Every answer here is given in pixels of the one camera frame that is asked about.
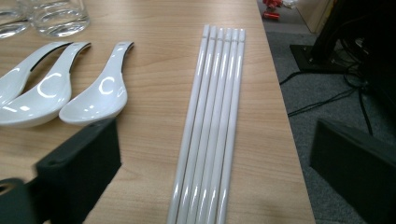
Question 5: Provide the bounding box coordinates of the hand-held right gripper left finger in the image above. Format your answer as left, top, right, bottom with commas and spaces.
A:
33, 117, 122, 224

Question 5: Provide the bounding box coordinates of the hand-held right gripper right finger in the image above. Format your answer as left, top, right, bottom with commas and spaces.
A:
310, 119, 396, 224

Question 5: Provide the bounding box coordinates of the white ceramic spoon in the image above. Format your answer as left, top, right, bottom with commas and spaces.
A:
0, 41, 92, 129
59, 41, 134, 126
0, 41, 73, 106

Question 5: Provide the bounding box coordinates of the row of white chopsticks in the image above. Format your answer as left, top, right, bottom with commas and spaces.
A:
166, 24, 247, 224

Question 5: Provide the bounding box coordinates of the black metal stand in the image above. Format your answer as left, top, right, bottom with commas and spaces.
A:
289, 0, 372, 75

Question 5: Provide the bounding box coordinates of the black curtain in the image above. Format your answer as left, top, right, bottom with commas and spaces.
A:
335, 0, 396, 125

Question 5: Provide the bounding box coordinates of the clear drinking glass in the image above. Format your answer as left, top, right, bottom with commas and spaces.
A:
0, 0, 33, 40
31, 0, 92, 38

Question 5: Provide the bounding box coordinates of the small red object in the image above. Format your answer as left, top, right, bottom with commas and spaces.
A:
262, 0, 284, 9

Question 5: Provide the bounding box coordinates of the black floor cable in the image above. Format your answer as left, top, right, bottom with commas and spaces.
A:
357, 88, 374, 136
278, 70, 304, 86
287, 88, 359, 119

